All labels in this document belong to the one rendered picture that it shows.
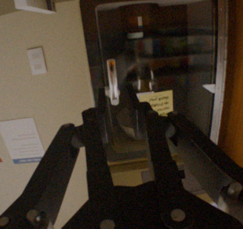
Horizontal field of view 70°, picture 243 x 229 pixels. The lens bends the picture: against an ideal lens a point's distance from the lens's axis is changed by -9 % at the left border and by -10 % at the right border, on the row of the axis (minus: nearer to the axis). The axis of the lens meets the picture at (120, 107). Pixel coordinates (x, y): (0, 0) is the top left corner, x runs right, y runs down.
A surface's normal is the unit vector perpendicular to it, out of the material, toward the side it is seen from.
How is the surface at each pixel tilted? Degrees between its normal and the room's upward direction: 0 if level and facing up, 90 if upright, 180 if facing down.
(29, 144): 90
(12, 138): 90
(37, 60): 90
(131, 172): 135
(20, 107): 90
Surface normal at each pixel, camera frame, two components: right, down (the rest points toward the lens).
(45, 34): 0.08, 0.40
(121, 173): -0.02, -0.36
